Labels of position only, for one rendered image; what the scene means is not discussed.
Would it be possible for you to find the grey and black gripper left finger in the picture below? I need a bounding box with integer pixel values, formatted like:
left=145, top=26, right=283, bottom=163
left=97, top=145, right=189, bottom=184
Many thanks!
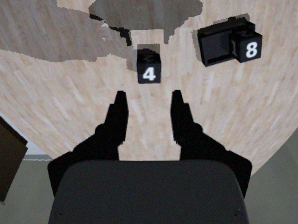
left=47, top=90, right=129, bottom=198

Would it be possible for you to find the black calendar cube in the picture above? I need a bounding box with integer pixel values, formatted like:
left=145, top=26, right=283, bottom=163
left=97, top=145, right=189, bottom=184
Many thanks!
left=136, top=54, right=162, bottom=84
left=229, top=29, right=263, bottom=63

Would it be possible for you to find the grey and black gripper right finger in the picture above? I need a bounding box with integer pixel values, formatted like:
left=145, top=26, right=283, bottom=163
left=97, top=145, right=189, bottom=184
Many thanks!
left=170, top=90, right=252, bottom=198

